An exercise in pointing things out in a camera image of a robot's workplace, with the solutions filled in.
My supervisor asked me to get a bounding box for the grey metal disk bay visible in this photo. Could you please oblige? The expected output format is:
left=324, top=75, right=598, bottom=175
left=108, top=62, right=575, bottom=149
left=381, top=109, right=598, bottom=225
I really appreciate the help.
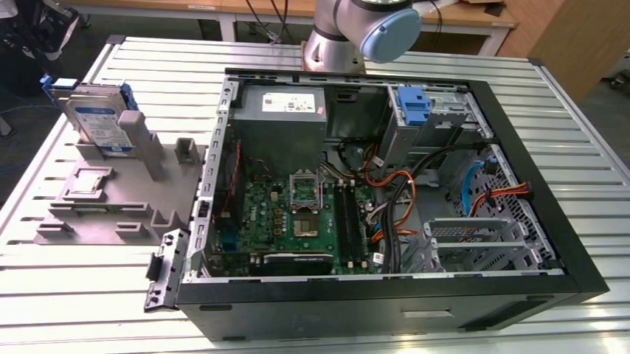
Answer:
left=421, top=217, right=541, bottom=274

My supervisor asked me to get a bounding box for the grey expansion card retainer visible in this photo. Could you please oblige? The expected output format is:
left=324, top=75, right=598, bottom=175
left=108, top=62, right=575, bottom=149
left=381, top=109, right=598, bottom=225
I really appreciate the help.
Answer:
left=142, top=227, right=193, bottom=313

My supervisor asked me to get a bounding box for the hard disk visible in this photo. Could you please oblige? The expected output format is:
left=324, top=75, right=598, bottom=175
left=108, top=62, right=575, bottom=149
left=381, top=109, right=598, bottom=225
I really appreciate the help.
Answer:
left=38, top=75, right=138, bottom=158

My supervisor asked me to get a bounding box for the black graphics card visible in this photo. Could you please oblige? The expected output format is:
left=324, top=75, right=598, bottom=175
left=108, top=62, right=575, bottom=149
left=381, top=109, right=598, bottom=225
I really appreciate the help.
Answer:
left=248, top=251, right=335, bottom=277

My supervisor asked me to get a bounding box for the metal socket cover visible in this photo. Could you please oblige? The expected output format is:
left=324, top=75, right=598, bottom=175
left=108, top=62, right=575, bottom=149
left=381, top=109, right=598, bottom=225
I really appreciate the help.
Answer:
left=288, top=169, right=324, bottom=214

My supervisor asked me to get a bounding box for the silver CPU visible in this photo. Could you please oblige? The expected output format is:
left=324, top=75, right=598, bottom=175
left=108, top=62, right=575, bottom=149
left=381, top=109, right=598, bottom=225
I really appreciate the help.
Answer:
left=72, top=176, right=102, bottom=195

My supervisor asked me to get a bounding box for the black RAM slot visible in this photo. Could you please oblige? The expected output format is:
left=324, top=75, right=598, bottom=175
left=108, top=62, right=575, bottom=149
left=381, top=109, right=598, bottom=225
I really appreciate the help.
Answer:
left=333, top=180, right=355, bottom=268
left=347, top=179, right=369, bottom=268

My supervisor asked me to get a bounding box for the thin red wire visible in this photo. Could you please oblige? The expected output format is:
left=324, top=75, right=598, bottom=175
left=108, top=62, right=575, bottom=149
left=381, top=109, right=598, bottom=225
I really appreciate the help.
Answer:
left=210, top=139, right=242, bottom=222

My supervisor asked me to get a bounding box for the blue wire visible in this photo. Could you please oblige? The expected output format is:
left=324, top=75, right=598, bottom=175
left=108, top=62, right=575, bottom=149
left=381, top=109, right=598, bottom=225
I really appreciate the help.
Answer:
left=460, top=158, right=496, bottom=219

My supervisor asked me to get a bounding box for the black cable bundle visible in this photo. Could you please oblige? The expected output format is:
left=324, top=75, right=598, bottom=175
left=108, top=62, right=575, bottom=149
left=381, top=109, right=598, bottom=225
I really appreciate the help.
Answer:
left=383, top=142, right=492, bottom=274

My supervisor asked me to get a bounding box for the green motherboard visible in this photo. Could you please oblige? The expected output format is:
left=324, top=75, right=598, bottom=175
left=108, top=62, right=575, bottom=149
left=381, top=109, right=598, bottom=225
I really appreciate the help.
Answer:
left=204, top=173, right=389, bottom=277

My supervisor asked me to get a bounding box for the wooden cabinet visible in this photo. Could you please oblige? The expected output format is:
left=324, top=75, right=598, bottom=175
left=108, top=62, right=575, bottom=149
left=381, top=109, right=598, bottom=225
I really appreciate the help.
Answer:
left=500, top=0, right=630, bottom=104

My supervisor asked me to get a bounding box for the orange wire bundle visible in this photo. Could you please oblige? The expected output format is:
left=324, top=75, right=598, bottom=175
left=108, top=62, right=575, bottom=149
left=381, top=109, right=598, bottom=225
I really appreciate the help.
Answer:
left=361, top=145, right=419, bottom=245

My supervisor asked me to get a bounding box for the blue plastic bay latch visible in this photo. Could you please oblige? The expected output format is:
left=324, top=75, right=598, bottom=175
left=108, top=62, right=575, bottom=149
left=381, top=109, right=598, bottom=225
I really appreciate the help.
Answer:
left=396, top=85, right=432, bottom=126

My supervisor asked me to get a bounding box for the CPU socket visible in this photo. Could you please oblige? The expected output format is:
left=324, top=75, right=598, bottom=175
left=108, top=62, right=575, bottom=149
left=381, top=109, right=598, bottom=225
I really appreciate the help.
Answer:
left=291, top=215, right=328, bottom=240

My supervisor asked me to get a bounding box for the green RAM stick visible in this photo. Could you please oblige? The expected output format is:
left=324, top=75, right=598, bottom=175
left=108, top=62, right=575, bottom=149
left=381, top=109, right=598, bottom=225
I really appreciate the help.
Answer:
left=68, top=205, right=122, bottom=215

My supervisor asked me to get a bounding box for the office chair wheel base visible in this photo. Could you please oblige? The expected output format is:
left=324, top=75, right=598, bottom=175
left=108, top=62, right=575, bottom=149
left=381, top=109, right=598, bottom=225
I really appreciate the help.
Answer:
left=602, top=51, right=630, bottom=91

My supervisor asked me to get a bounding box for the grey power supply unit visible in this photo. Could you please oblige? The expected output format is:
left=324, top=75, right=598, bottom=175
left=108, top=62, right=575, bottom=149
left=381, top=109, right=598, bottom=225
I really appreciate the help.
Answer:
left=230, top=85, right=328, bottom=174

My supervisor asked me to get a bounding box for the orange yellow power wire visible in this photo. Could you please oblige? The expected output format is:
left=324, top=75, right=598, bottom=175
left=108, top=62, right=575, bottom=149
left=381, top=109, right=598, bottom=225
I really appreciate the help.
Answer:
left=467, top=181, right=536, bottom=218

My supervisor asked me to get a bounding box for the wooden desk white frame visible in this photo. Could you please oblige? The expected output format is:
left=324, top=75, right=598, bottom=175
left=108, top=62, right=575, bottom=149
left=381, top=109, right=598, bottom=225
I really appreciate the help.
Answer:
left=61, top=0, right=237, bottom=41
left=216, top=0, right=520, bottom=57

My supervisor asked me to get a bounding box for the grey metal drive cage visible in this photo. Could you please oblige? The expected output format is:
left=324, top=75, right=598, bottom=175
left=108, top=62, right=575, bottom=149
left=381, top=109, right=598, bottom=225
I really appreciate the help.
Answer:
left=377, top=85, right=492, bottom=174

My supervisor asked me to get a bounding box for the grey parts rack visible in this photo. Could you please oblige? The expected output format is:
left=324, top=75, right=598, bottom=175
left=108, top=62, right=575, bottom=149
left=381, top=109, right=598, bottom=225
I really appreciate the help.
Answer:
left=32, top=110, right=210, bottom=246

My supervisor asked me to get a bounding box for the black chair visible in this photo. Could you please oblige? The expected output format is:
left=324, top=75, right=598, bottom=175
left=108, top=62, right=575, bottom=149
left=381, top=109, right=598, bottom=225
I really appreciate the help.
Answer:
left=0, top=55, right=54, bottom=97

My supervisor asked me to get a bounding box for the black PC case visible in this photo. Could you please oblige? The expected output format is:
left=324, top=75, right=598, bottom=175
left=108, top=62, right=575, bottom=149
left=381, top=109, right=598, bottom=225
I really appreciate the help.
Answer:
left=174, top=67, right=611, bottom=342

